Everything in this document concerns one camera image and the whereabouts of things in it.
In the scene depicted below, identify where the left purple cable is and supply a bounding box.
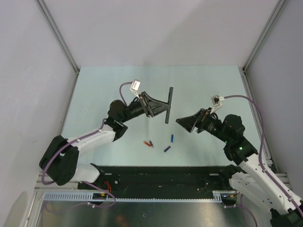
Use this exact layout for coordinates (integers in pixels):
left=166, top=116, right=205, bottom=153
left=119, top=81, right=133, bottom=105

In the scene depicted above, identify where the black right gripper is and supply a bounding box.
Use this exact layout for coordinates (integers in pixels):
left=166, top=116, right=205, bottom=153
left=176, top=107, right=231, bottom=143

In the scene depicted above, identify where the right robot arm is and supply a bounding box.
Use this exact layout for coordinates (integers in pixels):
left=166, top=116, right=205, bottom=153
left=176, top=109, right=303, bottom=227

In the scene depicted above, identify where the aluminium frame post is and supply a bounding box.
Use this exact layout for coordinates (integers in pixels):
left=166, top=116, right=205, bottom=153
left=35, top=0, right=80, bottom=76
left=242, top=0, right=289, bottom=73

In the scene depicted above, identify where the white slotted cable duct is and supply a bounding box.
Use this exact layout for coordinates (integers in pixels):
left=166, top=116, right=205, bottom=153
left=42, top=191, right=224, bottom=203

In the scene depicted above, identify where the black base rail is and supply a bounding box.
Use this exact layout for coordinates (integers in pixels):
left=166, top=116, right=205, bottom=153
left=47, top=165, right=277, bottom=200

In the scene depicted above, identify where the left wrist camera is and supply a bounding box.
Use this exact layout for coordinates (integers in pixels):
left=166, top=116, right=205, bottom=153
left=130, top=79, right=141, bottom=97

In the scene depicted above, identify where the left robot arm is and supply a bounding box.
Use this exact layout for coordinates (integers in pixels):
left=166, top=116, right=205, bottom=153
left=39, top=87, right=173, bottom=189

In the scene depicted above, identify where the left aluminium frame post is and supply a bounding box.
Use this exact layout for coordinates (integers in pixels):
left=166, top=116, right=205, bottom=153
left=35, top=0, right=80, bottom=76

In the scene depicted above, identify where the black remote control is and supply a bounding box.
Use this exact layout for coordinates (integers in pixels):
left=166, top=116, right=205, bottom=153
left=165, top=87, right=173, bottom=124

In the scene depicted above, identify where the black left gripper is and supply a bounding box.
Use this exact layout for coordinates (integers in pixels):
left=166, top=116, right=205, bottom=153
left=120, top=91, right=170, bottom=123

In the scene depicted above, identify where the right aluminium frame post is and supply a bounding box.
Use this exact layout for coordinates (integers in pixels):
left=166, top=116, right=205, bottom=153
left=242, top=0, right=289, bottom=73

